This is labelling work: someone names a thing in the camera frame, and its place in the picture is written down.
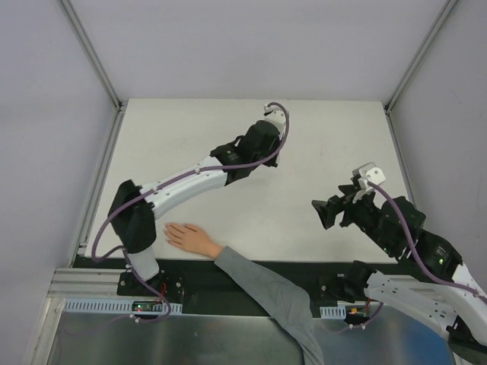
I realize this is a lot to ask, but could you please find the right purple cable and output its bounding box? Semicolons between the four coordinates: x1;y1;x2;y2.
367;181;487;301

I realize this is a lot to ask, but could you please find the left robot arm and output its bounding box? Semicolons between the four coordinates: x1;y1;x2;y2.
109;119;286;296

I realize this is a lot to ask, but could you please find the right white cable duct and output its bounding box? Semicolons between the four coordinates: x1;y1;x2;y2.
320;305;347;320

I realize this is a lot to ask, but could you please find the aluminium frame post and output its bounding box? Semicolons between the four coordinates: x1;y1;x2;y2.
384;0;461;116
58;0;123;110

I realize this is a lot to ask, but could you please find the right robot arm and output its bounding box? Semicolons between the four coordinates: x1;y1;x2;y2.
311;185;486;364

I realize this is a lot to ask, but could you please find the left aluminium frame post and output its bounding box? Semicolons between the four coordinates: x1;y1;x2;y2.
58;0;123;110

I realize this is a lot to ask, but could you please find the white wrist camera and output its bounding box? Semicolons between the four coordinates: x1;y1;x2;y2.
352;162;386;204
263;104;286;131

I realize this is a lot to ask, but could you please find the grey sleeved forearm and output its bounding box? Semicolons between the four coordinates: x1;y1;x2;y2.
215;247;325;364

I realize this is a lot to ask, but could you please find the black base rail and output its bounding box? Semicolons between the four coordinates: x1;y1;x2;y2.
74;255;427;316

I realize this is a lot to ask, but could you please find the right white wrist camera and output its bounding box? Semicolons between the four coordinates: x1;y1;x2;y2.
352;162;386;204

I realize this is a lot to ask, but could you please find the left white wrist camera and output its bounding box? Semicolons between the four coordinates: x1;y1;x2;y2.
263;104;286;131

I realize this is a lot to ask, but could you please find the right aluminium frame post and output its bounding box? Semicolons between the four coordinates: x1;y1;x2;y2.
384;0;461;116

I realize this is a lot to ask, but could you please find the person's hand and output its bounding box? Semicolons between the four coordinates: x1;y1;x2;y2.
164;223;223;259

